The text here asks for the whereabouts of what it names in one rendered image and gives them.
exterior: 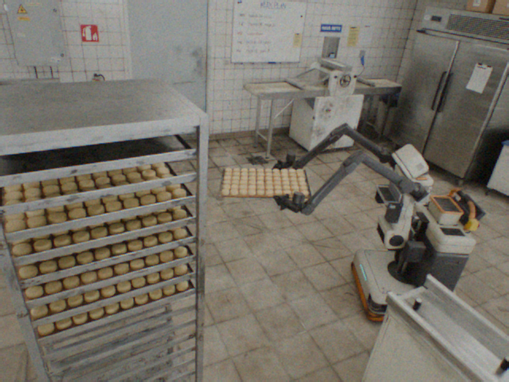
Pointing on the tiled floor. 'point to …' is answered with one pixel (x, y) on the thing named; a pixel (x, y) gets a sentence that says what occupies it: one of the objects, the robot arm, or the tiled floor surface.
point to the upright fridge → (456, 92)
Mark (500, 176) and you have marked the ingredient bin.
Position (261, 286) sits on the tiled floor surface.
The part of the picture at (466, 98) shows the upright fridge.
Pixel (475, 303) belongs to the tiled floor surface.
